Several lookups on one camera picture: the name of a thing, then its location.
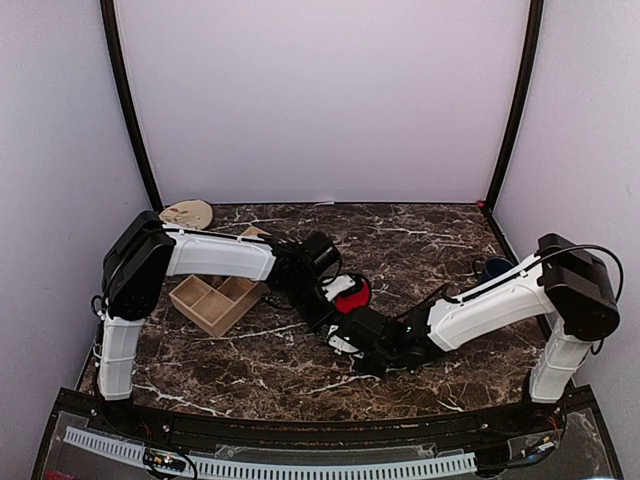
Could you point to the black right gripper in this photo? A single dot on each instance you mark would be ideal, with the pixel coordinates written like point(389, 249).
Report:
point(369, 369)

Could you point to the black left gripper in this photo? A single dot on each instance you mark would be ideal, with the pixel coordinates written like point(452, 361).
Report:
point(315, 321)

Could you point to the red patterned sock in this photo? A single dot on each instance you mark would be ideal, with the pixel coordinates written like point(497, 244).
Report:
point(355, 296)

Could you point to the wooden compartment tray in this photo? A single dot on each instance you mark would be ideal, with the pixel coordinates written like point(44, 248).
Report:
point(222, 277)

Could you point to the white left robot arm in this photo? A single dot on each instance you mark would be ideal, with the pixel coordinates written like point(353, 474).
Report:
point(149, 251)

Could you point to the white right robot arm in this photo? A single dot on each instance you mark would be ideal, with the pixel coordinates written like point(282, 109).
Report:
point(566, 280)

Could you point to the dark blue mug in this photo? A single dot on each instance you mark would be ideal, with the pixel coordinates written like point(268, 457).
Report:
point(485, 270)

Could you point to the small green circuit board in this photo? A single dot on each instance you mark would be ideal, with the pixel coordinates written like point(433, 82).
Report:
point(164, 461)

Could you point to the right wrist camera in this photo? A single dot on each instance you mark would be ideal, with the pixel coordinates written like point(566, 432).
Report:
point(358, 332)

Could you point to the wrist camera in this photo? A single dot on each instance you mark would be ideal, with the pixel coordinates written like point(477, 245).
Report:
point(358, 332)
point(326, 263)

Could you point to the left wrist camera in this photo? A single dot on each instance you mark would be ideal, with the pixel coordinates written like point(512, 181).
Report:
point(326, 263)

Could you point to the black front rail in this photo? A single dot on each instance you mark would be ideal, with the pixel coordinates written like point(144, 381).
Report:
point(480, 428)

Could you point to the white slotted cable duct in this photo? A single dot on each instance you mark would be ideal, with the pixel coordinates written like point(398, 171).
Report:
point(235, 462)

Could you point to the left black frame post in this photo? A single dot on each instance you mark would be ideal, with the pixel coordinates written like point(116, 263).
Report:
point(128, 109)

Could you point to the black frame post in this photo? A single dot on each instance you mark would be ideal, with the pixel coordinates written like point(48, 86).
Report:
point(521, 89)
point(128, 109)

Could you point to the right black frame post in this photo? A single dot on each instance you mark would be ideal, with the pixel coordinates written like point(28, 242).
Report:
point(521, 89)

